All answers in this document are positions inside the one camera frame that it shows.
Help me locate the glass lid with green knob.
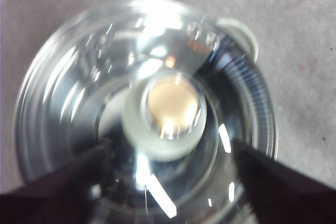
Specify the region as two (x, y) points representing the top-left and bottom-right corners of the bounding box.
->
(14, 0), (278, 224)

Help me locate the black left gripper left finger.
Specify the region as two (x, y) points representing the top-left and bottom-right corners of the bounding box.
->
(0, 137), (114, 224)

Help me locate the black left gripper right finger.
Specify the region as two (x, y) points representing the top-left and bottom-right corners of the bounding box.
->
(230, 139), (336, 224)

